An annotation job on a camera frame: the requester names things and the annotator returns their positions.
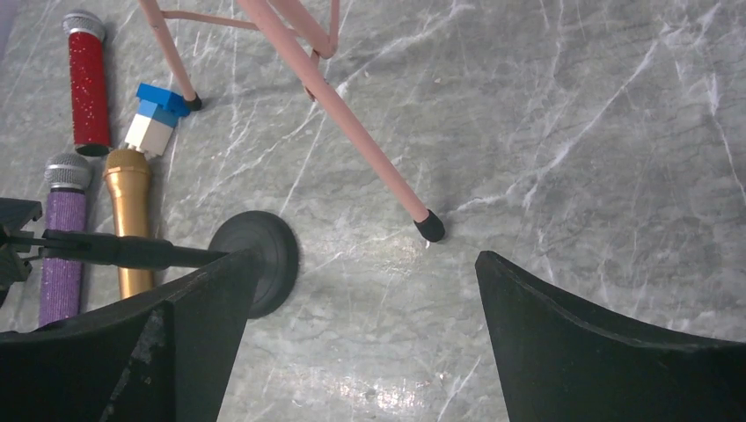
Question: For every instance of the blue white toy block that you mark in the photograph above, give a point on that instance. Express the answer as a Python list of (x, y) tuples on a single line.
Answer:
[(157, 115)]

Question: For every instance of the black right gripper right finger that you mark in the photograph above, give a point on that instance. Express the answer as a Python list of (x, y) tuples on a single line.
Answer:
[(563, 358)]

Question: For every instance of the pink music stand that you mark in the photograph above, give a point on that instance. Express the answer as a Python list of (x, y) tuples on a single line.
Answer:
[(300, 40)]

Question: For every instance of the black round-base mic stand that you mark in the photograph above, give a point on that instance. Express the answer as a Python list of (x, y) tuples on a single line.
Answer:
[(274, 252)]

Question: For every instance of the purple glitter microphone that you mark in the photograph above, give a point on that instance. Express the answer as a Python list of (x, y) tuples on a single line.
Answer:
[(68, 176)]

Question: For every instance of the gold microphone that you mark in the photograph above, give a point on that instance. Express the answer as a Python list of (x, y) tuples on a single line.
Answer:
[(127, 175)]

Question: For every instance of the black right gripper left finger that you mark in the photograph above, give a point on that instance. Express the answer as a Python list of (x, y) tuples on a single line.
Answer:
[(163, 355)]

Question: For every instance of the red glitter microphone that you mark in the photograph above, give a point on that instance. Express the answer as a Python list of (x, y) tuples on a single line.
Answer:
[(88, 92)]

